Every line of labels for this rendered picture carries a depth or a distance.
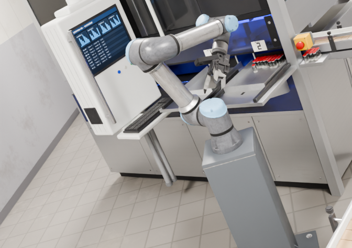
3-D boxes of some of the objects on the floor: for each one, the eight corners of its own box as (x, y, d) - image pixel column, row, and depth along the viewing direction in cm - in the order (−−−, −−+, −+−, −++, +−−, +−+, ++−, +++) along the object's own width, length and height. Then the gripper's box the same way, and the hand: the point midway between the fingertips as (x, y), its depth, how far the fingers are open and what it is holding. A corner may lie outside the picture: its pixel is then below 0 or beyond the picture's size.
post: (335, 189, 304) (216, -176, 229) (344, 190, 300) (226, -182, 225) (331, 195, 300) (208, -174, 225) (341, 196, 296) (219, -180, 221)
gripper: (237, 46, 232) (231, 83, 224) (220, 65, 250) (215, 99, 242) (220, 40, 231) (213, 77, 222) (205, 59, 248) (198, 94, 240)
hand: (208, 87), depth 231 cm, fingers open, 14 cm apart
